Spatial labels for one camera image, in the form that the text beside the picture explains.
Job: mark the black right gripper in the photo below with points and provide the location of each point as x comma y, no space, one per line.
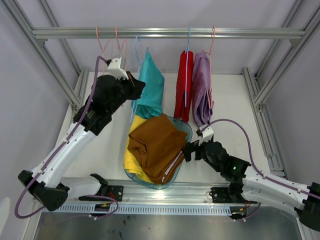
194,146

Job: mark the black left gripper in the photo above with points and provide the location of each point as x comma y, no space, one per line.
136,86

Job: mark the brown trousers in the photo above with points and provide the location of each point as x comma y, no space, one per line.
157,146

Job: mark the yellow trousers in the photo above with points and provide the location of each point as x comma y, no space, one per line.
132,155

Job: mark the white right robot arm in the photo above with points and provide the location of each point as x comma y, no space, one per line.
239,169

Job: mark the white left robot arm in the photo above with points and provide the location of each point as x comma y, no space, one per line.
44,182

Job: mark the teal trousers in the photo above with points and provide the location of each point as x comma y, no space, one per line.
150,103

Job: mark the blue hanger with teal trousers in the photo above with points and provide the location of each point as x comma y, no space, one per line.
137,57

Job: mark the pink hanger with purple trousers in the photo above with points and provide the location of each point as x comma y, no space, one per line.
212,65

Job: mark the purple trousers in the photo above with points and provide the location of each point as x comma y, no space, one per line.
202,101

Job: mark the red trousers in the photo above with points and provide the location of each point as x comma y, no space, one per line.
180,112

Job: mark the blue hanger with red trousers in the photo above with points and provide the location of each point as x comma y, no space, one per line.
186,67

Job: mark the blue plastic basin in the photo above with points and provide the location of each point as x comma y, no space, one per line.
180,125

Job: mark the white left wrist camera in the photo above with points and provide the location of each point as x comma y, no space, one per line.
116,68

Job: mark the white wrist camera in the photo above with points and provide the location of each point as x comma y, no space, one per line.
116,68
205,134

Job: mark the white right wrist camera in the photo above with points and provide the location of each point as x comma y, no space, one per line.
205,134

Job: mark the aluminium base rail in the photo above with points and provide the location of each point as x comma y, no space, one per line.
165,192

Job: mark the aluminium frame right posts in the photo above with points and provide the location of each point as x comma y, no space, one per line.
280,58

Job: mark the aluminium frame posts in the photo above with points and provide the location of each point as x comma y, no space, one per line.
280,58
74,96

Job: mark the aluminium hanging rail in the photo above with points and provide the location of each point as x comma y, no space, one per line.
265,33

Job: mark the white slotted cable duct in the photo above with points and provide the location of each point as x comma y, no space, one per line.
141,209

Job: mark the aluminium frame left posts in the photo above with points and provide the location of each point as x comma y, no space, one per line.
74,96

